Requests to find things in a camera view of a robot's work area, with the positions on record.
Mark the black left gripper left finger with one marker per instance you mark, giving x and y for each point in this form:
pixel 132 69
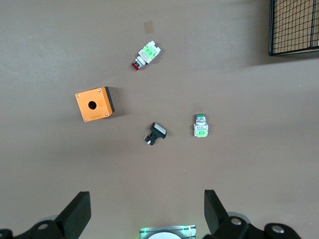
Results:
pixel 74 214

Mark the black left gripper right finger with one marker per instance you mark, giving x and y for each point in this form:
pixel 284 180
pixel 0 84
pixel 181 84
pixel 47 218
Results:
pixel 216 219

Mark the green white contact block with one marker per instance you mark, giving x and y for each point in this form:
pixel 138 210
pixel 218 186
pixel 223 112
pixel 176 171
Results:
pixel 148 53

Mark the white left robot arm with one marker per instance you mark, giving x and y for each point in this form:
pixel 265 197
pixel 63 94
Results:
pixel 165 236

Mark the black white-faced push button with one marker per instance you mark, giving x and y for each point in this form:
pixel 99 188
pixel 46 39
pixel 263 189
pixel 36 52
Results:
pixel 158 130

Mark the tan tape patch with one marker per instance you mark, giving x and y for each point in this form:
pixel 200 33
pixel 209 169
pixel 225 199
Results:
pixel 148 27

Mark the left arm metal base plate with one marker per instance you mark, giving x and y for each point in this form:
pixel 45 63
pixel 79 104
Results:
pixel 174 229

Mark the green push button switch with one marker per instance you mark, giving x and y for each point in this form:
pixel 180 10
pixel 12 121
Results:
pixel 201 128

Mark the orange button enclosure box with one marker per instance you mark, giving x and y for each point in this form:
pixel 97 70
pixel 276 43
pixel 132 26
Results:
pixel 99 109

